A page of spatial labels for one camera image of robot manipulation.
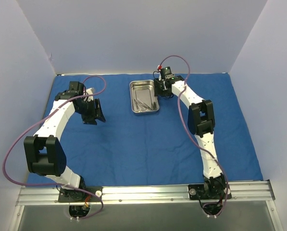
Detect stainless steel instrument tray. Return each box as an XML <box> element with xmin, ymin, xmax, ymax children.
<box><xmin>129</xmin><ymin>80</ymin><xmax>160</xmax><ymax>115</ymax></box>

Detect blue surgical cloth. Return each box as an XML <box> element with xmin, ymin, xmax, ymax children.
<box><xmin>46</xmin><ymin>73</ymin><xmax>263</xmax><ymax>186</ymax></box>

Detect steel hemostat clamp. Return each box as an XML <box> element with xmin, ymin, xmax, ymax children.
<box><xmin>152</xmin><ymin>101</ymin><xmax>159</xmax><ymax>111</ymax></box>

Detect steel surgical forceps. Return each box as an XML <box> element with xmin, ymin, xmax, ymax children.
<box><xmin>134</xmin><ymin>99</ymin><xmax>141</xmax><ymax>113</ymax></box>

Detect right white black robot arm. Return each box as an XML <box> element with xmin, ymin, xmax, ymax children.
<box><xmin>154</xmin><ymin>66</ymin><xmax>226</xmax><ymax>199</ymax></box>

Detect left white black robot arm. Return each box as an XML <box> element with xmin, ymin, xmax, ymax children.
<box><xmin>24</xmin><ymin>81</ymin><xmax>106</xmax><ymax>202</ymax></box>

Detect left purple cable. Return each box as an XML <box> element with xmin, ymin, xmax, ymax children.
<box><xmin>2</xmin><ymin>76</ymin><xmax>107</xmax><ymax>221</ymax></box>

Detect purple cable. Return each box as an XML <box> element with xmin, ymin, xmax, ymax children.
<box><xmin>2</xmin><ymin>76</ymin><xmax>107</xmax><ymax>221</ymax></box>
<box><xmin>157</xmin><ymin>55</ymin><xmax>229</xmax><ymax>217</ymax></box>

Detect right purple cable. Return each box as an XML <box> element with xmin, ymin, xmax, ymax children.
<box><xmin>157</xmin><ymin>55</ymin><xmax>229</xmax><ymax>217</ymax></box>

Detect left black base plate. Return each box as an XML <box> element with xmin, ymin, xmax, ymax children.
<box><xmin>57</xmin><ymin>186</ymin><xmax>103</xmax><ymax>203</ymax></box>

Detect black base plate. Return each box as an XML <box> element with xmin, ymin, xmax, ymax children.
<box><xmin>57</xmin><ymin>186</ymin><xmax>103</xmax><ymax>203</ymax></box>
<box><xmin>187</xmin><ymin>183</ymin><xmax>225</xmax><ymax>200</ymax></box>

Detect front aluminium rail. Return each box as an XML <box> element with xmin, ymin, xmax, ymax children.
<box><xmin>16</xmin><ymin>181</ymin><xmax>275</xmax><ymax>205</ymax></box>

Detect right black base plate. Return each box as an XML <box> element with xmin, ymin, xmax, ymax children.
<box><xmin>187</xmin><ymin>183</ymin><xmax>225</xmax><ymax>200</ymax></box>

